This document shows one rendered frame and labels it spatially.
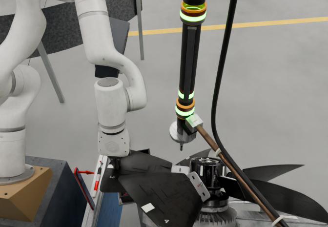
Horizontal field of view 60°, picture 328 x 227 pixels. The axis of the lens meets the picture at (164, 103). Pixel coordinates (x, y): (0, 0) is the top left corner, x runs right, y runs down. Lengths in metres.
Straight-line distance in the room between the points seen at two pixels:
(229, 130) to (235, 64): 0.90
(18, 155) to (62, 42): 1.48
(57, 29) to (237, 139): 1.74
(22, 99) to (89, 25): 0.46
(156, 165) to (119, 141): 0.17
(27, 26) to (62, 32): 1.44
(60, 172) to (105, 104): 0.58
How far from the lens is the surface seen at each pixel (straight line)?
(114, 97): 0.83
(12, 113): 1.16
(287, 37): 3.82
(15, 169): 1.22
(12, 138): 1.18
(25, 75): 1.17
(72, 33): 2.51
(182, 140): 0.72
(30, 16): 1.04
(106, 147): 0.95
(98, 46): 0.85
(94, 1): 0.89
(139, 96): 0.86
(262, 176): 1.14
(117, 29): 1.47
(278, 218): 0.57
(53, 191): 1.32
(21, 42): 1.07
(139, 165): 1.02
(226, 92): 2.89
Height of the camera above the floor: 2.06
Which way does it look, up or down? 49 degrees down
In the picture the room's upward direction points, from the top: straight up
